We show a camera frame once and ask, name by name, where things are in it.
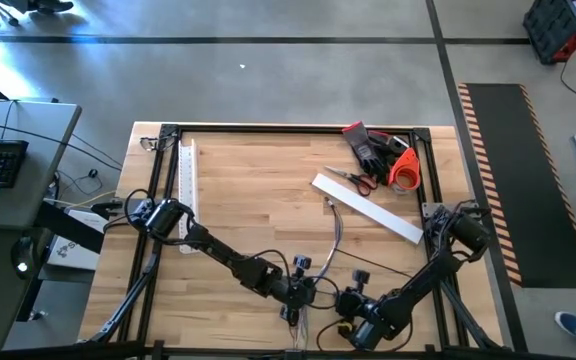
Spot grey desk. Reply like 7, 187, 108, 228
0, 98, 83, 351

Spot black red tool box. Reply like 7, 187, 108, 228
522, 0, 576, 65

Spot white flat duct cover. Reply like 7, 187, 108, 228
310, 172, 425, 246

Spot black aluminium table frame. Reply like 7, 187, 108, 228
80, 123, 507, 360

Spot red-handled scissors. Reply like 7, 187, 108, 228
324, 165, 379, 198

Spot grey black work glove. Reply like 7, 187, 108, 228
367, 129, 412, 169
341, 121, 394, 184

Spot blue cable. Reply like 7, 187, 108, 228
287, 197, 344, 351

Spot white cardboard box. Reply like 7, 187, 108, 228
45, 208, 104, 271

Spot black office chair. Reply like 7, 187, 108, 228
0, 0, 75, 27

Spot black zip tie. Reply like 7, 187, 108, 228
334, 247, 414, 280

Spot white slotted cable duct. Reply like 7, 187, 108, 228
177, 138, 202, 255

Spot clear safety glasses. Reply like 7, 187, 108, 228
139, 134, 164, 152

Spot black computer mouse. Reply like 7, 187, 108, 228
10, 236, 38, 281

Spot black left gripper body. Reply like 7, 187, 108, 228
283, 275, 318, 310

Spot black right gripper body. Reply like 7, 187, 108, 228
338, 288, 369, 321

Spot black hazard-striped floor mat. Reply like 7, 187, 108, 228
457, 82, 576, 290

